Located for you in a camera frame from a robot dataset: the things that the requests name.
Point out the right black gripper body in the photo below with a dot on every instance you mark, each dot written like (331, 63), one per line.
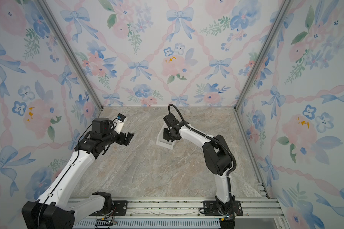
(168, 134)

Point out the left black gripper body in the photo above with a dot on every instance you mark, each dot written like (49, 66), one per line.
(115, 137)

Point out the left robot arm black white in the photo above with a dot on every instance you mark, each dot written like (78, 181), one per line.
(51, 210)

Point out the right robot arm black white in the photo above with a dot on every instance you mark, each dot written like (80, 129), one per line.
(217, 156)

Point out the white plastic bin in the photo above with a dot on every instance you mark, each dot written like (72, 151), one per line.
(162, 142)

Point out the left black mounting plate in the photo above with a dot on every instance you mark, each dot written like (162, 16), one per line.
(120, 208)

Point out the black mounting plate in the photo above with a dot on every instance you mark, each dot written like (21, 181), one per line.
(120, 208)
(210, 207)

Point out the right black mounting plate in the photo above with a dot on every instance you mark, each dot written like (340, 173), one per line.
(210, 207)

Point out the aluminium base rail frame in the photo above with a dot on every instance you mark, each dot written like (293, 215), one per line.
(184, 213)

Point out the left corner aluminium post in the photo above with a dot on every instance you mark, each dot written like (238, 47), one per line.
(64, 43)

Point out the corner aluminium post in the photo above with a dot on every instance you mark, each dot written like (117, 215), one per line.
(282, 13)
(64, 43)

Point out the right corner aluminium post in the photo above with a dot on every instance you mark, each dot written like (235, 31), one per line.
(282, 13)

